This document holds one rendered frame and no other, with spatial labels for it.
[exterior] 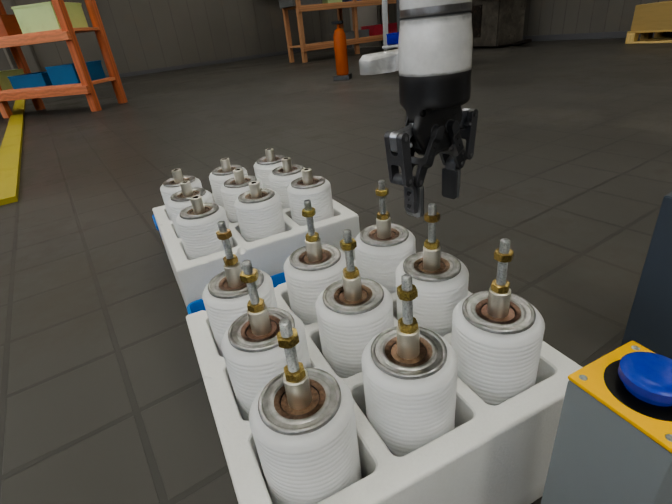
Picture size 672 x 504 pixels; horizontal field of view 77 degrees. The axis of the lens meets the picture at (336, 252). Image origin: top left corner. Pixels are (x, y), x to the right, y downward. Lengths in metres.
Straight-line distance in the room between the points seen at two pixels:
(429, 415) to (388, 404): 0.04
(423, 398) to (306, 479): 0.12
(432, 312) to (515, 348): 0.13
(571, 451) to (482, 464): 0.13
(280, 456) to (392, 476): 0.11
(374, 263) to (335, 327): 0.17
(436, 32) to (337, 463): 0.40
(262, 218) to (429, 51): 0.51
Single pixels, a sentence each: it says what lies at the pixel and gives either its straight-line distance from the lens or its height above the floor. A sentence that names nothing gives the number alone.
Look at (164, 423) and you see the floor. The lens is 0.80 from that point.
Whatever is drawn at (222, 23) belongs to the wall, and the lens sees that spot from 11.61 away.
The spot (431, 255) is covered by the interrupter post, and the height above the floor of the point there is 0.27.
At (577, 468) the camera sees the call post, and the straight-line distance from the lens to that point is 0.39.
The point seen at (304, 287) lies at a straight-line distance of 0.59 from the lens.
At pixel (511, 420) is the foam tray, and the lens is 0.49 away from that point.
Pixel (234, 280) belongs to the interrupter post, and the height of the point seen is 0.26.
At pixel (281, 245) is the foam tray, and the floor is 0.16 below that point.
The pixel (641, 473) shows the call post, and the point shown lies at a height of 0.28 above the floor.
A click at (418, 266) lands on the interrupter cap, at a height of 0.25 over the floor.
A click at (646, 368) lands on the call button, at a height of 0.33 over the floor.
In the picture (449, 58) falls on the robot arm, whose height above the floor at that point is 0.51.
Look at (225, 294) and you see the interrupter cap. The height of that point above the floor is 0.25.
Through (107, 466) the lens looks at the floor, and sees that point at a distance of 0.79.
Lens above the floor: 0.55
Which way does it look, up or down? 28 degrees down
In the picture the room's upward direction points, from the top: 6 degrees counter-clockwise
